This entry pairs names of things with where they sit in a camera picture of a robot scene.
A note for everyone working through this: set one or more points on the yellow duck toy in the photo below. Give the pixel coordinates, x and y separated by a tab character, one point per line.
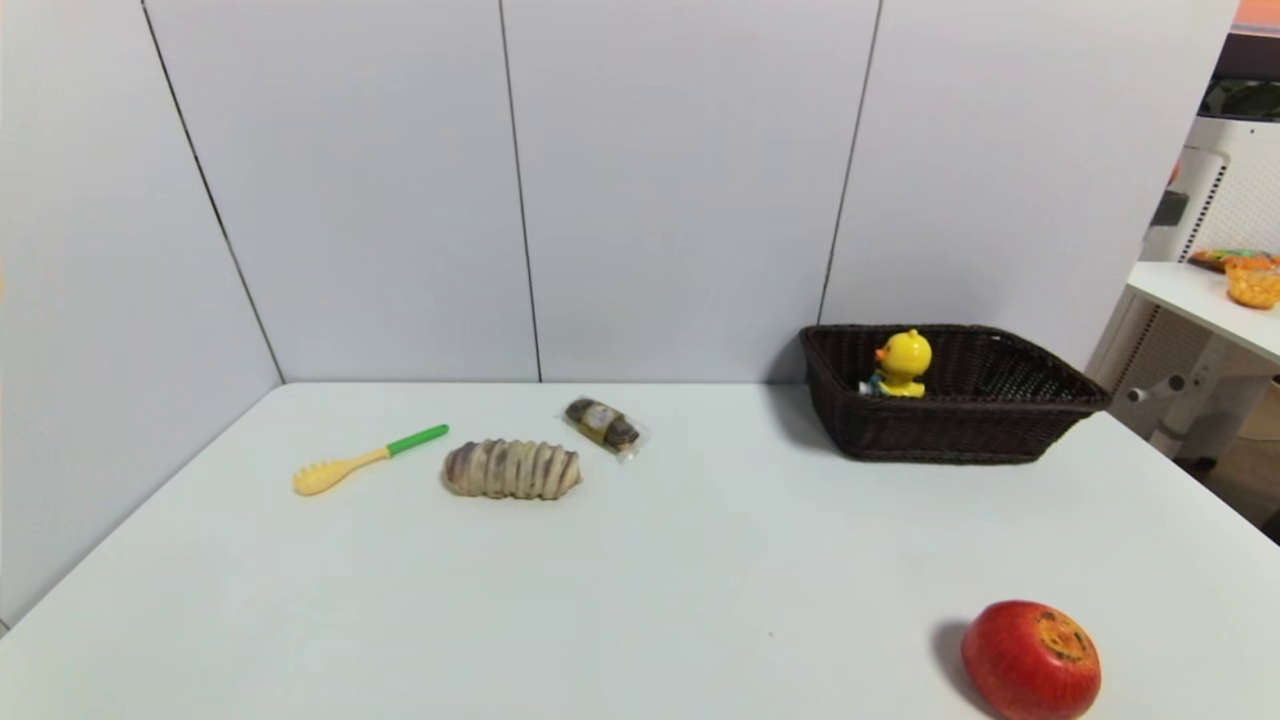
903	360

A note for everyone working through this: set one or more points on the dark brown wicker basket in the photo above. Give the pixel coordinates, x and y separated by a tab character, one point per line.
960	425

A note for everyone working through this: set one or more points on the wrapped chocolate balls pack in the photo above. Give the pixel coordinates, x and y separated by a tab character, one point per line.
603	424

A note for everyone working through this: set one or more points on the striped twisted bread loaf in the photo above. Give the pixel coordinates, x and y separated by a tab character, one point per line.
510	468

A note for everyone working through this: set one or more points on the red onion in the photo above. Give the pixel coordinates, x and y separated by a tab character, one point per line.
1030	660

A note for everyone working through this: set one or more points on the white table leg stand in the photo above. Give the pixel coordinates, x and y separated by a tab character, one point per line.
1190	400

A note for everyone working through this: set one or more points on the colourful snack packet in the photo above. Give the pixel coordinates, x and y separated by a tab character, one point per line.
1225	257

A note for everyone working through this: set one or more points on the orange mesh bowl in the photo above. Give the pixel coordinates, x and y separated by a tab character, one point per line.
1254	284

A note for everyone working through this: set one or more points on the white perforated panel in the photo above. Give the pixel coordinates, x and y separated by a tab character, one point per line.
1235	185

